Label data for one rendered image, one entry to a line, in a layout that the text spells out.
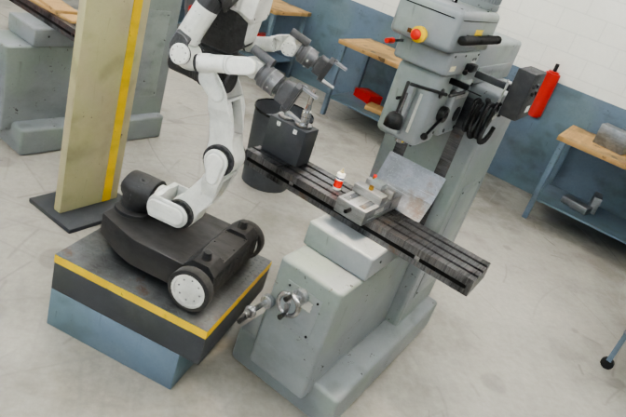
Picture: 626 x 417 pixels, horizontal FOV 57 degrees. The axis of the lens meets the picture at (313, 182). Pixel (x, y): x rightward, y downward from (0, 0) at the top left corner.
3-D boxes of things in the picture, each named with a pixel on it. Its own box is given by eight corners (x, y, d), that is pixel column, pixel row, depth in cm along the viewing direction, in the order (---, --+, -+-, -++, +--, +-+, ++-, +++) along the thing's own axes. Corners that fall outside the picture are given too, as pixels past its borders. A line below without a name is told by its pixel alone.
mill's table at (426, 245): (466, 297, 237) (473, 281, 234) (241, 163, 289) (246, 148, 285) (483, 277, 256) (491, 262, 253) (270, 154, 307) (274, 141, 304)
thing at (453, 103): (439, 138, 253) (462, 82, 242) (391, 114, 263) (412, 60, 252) (454, 131, 268) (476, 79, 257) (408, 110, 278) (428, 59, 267)
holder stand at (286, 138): (295, 168, 282) (306, 130, 274) (260, 148, 291) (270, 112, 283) (308, 163, 292) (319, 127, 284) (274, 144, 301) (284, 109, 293)
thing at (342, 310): (300, 402, 258) (341, 296, 233) (246, 360, 271) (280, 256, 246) (381, 328, 324) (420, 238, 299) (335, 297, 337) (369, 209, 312)
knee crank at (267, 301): (243, 328, 237) (246, 316, 235) (232, 319, 240) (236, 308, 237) (275, 307, 255) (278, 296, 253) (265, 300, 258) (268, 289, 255)
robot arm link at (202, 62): (220, 74, 207) (171, 72, 212) (231, 73, 217) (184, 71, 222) (220, 44, 205) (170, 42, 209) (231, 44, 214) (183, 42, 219)
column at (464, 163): (384, 355, 325) (501, 96, 260) (317, 308, 344) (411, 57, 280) (419, 318, 366) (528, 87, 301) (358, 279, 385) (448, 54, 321)
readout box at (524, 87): (517, 123, 243) (539, 75, 234) (496, 114, 247) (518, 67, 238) (528, 117, 259) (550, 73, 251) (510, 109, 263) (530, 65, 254)
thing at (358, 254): (364, 283, 247) (374, 260, 242) (301, 242, 261) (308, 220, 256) (413, 248, 288) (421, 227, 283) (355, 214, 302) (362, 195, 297)
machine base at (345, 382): (325, 433, 264) (338, 401, 256) (229, 356, 289) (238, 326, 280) (427, 325, 361) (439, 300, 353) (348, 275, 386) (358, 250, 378)
